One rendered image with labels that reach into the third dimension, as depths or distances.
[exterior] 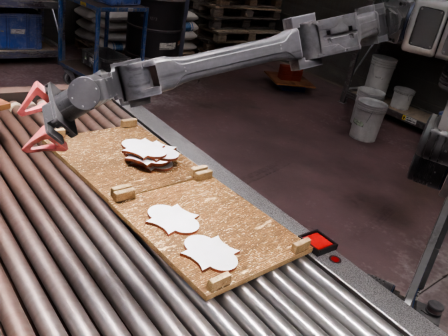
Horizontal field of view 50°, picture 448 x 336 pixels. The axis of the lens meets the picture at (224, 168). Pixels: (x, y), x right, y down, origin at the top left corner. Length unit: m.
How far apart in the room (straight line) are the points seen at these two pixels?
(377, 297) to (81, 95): 0.79
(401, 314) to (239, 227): 0.43
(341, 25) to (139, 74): 0.43
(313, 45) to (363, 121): 3.77
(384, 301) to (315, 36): 0.61
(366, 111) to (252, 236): 3.62
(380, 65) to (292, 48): 4.77
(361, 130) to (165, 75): 3.99
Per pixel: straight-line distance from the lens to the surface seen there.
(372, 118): 4.78
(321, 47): 1.06
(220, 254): 1.13
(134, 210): 1.26
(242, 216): 1.30
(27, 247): 1.17
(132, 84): 0.92
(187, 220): 1.23
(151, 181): 1.40
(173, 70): 0.93
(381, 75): 5.80
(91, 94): 0.87
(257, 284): 1.12
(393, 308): 1.19
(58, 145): 0.96
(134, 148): 1.46
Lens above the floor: 1.61
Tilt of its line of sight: 26 degrees down
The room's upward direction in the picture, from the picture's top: 10 degrees clockwise
